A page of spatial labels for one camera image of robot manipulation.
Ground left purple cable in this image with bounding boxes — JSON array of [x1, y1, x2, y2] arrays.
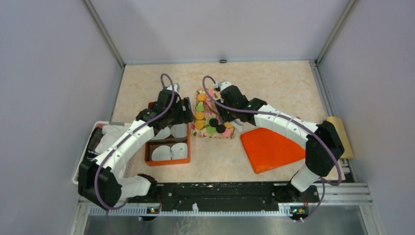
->
[[94, 73, 176, 235]]

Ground tan paper roll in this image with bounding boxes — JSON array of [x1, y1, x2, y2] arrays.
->
[[326, 116, 355, 159]]

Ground orange cookie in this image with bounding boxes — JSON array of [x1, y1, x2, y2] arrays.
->
[[194, 120, 205, 130], [197, 93, 207, 102], [224, 122, 233, 129]]

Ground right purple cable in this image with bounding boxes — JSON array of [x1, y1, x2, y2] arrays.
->
[[202, 75, 343, 222]]

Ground orange cookie mid left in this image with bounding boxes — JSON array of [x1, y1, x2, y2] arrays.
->
[[195, 112, 205, 120]]

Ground pink cookie bottom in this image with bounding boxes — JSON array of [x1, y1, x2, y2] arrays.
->
[[222, 128, 232, 138]]

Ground orange cookie lower left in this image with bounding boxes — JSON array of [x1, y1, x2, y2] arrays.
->
[[194, 120, 205, 130]]

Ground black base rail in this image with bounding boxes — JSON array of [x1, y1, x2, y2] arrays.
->
[[128, 182, 320, 212]]

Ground orange box lid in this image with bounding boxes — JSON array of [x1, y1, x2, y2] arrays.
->
[[240, 127, 305, 174]]

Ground floral tray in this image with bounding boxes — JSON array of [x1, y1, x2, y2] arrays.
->
[[191, 88, 235, 140]]

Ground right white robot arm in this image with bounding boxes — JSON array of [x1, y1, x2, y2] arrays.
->
[[214, 81, 345, 202]]

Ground black cookie lower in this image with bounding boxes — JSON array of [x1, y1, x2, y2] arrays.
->
[[215, 124, 227, 134]]

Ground green cookie bottom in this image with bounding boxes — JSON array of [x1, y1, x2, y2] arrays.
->
[[206, 126, 216, 135]]

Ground white cloth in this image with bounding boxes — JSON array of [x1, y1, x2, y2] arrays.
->
[[94, 125, 130, 154]]

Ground orange cookie box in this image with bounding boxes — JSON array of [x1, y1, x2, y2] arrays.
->
[[144, 101, 192, 166]]

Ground purple cable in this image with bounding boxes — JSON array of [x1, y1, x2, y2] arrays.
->
[[94, 73, 176, 235], [202, 75, 343, 222]]

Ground orange cookie right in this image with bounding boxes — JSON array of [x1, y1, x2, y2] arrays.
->
[[224, 122, 233, 129]]

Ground orange cookie top left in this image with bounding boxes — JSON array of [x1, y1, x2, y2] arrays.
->
[[197, 93, 207, 102]]

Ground green cookie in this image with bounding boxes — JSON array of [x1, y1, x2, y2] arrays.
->
[[196, 103, 205, 112], [206, 126, 216, 135]]

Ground green cookie left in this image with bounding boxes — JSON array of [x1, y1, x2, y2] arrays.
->
[[196, 103, 205, 112]]

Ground metal tongs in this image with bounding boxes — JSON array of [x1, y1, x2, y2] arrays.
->
[[230, 120, 243, 132]]

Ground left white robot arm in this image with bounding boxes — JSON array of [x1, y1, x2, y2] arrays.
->
[[78, 83, 193, 211]]

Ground white perforated basket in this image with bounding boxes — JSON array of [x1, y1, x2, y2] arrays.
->
[[72, 121, 131, 185]]

